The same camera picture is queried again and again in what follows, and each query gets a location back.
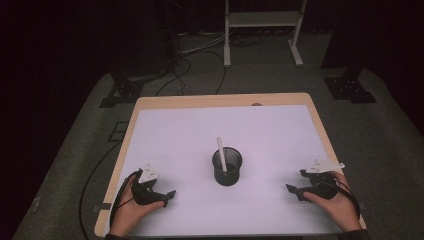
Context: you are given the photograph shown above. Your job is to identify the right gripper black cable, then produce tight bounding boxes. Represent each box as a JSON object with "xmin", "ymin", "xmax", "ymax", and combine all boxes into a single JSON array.
[{"xmin": 328, "ymin": 178, "xmax": 362, "ymax": 221}]

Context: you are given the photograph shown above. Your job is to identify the black stand base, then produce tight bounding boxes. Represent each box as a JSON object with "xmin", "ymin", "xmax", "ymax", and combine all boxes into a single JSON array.
[
  {"xmin": 98, "ymin": 70, "xmax": 145, "ymax": 109},
  {"xmin": 320, "ymin": 65, "xmax": 378, "ymax": 105}
]

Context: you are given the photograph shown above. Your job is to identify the white metal stand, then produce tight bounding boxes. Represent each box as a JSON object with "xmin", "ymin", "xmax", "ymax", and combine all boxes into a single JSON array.
[{"xmin": 223, "ymin": 0, "xmax": 308, "ymax": 69}]

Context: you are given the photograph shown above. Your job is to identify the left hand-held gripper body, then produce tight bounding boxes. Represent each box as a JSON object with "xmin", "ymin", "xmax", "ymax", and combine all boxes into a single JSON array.
[{"xmin": 131, "ymin": 163, "xmax": 168, "ymax": 206}]

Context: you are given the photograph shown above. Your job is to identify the white table mat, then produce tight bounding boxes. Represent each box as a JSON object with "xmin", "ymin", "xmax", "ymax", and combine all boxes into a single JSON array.
[{"xmin": 103, "ymin": 104, "xmax": 344, "ymax": 238}]

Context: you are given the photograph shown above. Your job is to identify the long black floor cable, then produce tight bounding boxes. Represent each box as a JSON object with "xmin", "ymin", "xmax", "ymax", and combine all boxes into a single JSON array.
[{"xmin": 78, "ymin": 141, "xmax": 123, "ymax": 240}]

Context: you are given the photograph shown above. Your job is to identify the white floor cables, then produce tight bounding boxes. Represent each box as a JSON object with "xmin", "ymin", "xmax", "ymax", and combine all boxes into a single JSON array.
[{"xmin": 177, "ymin": 30, "xmax": 228, "ymax": 56}]

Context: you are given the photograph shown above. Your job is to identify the white pen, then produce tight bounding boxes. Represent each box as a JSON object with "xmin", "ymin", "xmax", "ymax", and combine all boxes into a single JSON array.
[{"xmin": 216, "ymin": 136, "xmax": 229, "ymax": 174}]

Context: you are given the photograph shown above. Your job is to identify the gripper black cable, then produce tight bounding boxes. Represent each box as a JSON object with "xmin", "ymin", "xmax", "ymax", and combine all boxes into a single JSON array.
[
  {"xmin": 109, "ymin": 168, "xmax": 144, "ymax": 228},
  {"xmin": 328, "ymin": 178, "xmax": 362, "ymax": 221}
]

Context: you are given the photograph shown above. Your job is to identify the black mesh pen cup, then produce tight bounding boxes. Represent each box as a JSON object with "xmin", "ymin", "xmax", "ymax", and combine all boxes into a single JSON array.
[{"xmin": 211, "ymin": 146, "xmax": 244, "ymax": 187}]

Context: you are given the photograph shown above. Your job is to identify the person's left hand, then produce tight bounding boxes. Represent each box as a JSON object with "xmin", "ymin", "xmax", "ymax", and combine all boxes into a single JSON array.
[{"xmin": 109, "ymin": 173, "xmax": 166, "ymax": 238}]

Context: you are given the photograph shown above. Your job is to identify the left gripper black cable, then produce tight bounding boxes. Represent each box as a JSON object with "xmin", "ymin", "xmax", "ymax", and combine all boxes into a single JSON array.
[{"xmin": 109, "ymin": 168, "xmax": 144, "ymax": 228}]

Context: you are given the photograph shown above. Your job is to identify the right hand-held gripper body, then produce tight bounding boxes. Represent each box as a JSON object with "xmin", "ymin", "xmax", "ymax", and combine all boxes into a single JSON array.
[{"xmin": 299, "ymin": 159, "xmax": 346, "ymax": 201}]

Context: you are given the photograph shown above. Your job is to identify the person's right hand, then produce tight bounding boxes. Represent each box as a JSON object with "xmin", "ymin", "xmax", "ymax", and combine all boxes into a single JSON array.
[{"xmin": 303, "ymin": 171, "xmax": 363, "ymax": 233}]

